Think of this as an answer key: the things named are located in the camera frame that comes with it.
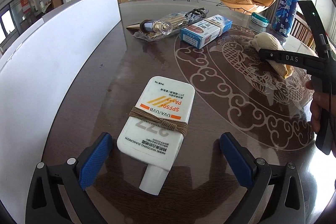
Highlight cream knit glove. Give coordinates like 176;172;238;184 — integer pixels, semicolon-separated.
252;32;295;80

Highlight white sunscreen bottle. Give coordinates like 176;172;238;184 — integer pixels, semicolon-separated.
117;76;195;196

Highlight blue white medicine box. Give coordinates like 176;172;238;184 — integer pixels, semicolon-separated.
180;15;232;50

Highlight black frame eyeglasses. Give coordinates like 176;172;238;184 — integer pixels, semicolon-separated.
185;7;209;26

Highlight chopsticks bundle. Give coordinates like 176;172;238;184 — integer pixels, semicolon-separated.
126;11;204;42

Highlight small glass perfume bottle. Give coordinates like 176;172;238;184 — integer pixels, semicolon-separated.
139;20;173;35

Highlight person right hand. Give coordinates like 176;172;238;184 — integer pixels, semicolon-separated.
305;80;335;157

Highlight wooden dining chair right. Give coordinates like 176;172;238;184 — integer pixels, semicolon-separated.
290;12;315;50

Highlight blue patterned tall bottle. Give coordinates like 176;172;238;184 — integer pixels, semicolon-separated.
271;0;299;38

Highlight teal round tin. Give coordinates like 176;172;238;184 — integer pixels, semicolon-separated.
250;12;269;32

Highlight orange lounge chair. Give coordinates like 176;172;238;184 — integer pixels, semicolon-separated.
218;0;276;15

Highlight large white cardboard box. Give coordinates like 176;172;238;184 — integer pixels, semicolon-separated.
1;0;121;223

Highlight dining table with chairs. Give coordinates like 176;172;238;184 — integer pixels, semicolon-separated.
39;0;64;14

